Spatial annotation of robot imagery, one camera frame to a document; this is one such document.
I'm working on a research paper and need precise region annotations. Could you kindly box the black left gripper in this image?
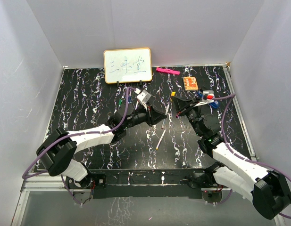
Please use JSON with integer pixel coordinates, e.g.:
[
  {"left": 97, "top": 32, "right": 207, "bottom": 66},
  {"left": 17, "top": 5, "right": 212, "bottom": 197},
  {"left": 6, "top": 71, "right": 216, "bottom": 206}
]
[{"left": 124, "top": 102, "right": 166, "bottom": 130}]

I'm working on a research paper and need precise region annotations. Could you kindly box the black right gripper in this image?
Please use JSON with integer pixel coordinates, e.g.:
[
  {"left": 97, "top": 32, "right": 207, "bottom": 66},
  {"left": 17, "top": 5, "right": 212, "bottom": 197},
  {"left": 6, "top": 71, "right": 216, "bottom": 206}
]
[{"left": 172, "top": 95, "right": 203, "bottom": 137}]

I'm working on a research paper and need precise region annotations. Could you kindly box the purple white pen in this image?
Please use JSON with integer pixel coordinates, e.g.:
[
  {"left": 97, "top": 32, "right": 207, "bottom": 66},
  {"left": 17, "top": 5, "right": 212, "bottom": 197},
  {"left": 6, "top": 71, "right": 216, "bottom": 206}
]
[{"left": 161, "top": 103, "right": 170, "bottom": 129}]

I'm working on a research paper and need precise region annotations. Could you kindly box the orange white pen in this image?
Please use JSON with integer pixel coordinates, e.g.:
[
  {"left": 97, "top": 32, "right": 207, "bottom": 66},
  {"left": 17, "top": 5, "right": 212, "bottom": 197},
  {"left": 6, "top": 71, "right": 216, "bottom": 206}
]
[{"left": 156, "top": 129, "right": 166, "bottom": 150}]

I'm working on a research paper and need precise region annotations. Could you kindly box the green white pen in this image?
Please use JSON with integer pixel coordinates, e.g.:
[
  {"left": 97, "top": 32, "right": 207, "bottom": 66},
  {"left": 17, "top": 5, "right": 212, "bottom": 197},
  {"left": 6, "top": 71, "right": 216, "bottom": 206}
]
[{"left": 118, "top": 99, "right": 122, "bottom": 108}]

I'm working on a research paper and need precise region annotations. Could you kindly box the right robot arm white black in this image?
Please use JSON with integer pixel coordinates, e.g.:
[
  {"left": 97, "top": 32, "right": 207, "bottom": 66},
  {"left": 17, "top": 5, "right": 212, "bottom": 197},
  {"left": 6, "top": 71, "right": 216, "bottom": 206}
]
[{"left": 171, "top": 94, "right": 291, "bottom": 219}]

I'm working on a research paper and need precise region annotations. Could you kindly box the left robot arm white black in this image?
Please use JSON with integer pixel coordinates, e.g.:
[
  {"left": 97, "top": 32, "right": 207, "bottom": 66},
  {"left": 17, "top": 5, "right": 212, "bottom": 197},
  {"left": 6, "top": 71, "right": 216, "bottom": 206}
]
[{"left": 36, "top": 105, "right": 166, "bottom": 188}]

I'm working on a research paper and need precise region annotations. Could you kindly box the orange card box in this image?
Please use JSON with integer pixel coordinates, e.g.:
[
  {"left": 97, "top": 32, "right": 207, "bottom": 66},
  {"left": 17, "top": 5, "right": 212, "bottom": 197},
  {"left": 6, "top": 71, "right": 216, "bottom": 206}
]
[{"left": 183, "top": 77, "right": 199, "bottom": 91}]

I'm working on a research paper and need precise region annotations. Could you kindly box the blue stapler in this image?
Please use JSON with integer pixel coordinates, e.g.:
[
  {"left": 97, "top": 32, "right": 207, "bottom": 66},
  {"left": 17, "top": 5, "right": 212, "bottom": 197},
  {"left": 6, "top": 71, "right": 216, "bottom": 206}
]
[{"left": 198, "top": 91, "right": 219, "bottom": 109}]

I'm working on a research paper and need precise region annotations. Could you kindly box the yellow framed whiteboard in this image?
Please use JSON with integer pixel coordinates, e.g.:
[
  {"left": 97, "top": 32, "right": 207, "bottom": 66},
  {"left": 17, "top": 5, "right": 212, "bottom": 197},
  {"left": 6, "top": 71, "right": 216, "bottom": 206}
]
[{"left": 103, "top": 48, "right": 152, "bottom": 84}]

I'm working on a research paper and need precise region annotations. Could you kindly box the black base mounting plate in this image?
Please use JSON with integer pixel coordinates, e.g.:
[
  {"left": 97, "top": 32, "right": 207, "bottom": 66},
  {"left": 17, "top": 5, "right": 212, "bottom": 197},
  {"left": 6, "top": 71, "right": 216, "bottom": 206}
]
[{"left": 66, "top": 169, "right": 227, "bottom": 199}]

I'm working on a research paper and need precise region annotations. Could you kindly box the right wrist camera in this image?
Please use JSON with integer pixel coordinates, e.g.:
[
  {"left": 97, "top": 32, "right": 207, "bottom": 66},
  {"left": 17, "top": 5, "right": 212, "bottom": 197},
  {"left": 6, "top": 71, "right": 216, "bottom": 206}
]
[{"left": 198, "top": 90, "right": 215, "bottom": 105}]

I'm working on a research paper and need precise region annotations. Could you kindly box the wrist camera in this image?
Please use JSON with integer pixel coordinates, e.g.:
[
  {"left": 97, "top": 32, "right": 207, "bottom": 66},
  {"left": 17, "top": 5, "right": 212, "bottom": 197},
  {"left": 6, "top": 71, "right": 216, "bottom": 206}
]
[
  {"left": 137, "top": 90, "right": 151, "bottom": 108},
  {"left": 198, "top": 90, "right": 215, "bottom": 105}
]

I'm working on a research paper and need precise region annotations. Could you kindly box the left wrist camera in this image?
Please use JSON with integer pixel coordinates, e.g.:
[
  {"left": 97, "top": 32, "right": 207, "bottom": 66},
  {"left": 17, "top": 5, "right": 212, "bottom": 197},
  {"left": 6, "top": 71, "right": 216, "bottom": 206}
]
[{"left": 137, "top": 90, "right": 151, "bottom": 108}]

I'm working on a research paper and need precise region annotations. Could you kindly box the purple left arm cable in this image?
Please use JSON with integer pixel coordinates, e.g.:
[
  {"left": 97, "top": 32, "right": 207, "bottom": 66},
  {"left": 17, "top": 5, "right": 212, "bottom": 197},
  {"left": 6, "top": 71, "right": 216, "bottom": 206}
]
[{"left": 22, "top": 87, "right": 139, "bottom": 179}]

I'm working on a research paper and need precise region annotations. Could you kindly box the aluminium frame rail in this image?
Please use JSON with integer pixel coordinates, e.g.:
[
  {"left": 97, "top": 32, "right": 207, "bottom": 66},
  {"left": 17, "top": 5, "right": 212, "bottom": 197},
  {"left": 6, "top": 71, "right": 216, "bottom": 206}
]
[{"left": 20, "top": 174, "right": 73, "bottom": 193}]

